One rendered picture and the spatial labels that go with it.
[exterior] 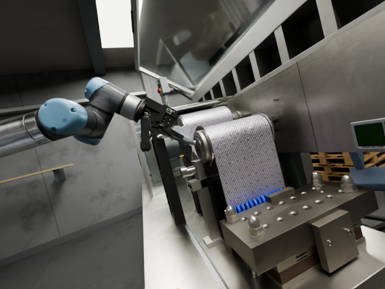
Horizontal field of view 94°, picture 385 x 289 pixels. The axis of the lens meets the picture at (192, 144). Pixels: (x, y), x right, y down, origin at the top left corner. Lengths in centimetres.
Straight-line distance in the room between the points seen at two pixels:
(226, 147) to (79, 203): 400
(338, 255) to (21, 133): 75
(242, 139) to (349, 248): 38
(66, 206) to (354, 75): 441
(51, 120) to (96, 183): 387
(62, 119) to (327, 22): 68
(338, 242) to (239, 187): 27
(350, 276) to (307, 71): 53
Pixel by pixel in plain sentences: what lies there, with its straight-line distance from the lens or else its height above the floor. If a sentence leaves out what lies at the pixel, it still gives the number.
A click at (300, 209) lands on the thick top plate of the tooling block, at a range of 58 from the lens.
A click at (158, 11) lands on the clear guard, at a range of 103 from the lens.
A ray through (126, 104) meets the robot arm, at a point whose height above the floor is 143.
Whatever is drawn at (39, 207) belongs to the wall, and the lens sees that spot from 455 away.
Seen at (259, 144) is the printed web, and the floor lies 121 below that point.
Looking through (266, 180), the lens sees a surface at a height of 108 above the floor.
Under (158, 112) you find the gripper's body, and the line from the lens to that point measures 60.
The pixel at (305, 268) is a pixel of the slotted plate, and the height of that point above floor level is 92.
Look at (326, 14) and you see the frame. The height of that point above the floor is 151.
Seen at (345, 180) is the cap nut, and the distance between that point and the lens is 67.
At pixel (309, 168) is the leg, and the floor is 101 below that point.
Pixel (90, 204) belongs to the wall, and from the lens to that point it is 439.
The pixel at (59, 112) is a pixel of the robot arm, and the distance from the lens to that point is 46.
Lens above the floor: 128
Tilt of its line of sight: 2 degrees down
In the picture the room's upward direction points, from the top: 15 degrees counter-clockwise
